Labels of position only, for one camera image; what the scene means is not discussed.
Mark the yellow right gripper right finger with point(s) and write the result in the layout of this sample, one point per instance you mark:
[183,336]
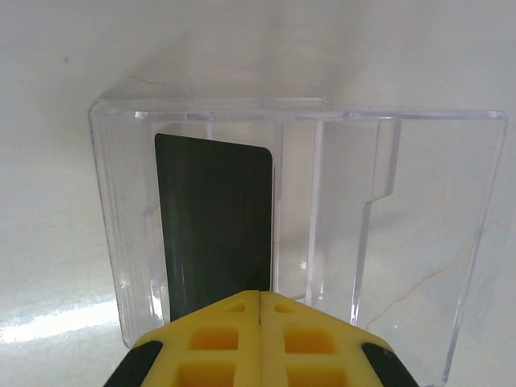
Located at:
[314,354]

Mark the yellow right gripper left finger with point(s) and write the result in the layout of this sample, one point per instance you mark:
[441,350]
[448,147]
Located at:
[209,354]

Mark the black VIP card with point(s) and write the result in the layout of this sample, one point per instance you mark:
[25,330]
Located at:
[213,217]

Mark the clear acrylic card stand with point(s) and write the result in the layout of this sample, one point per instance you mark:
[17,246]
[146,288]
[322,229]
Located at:
[423,242]

